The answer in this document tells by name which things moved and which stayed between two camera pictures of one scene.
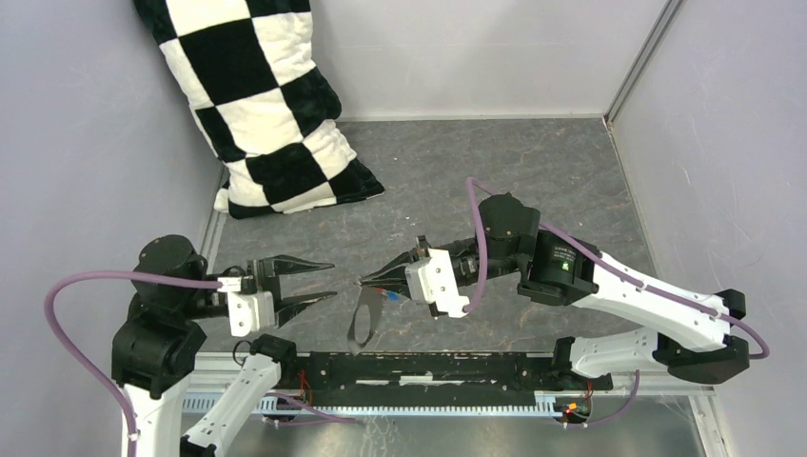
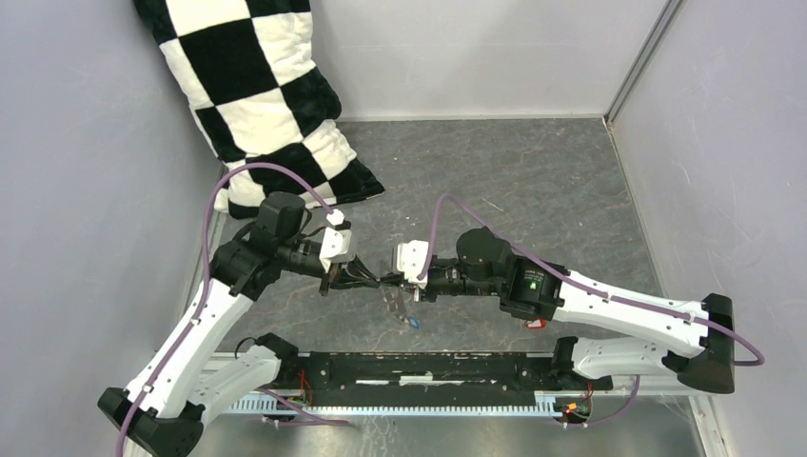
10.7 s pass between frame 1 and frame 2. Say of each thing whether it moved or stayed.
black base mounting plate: stayed
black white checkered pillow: stayed
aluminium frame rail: stayed
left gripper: moved
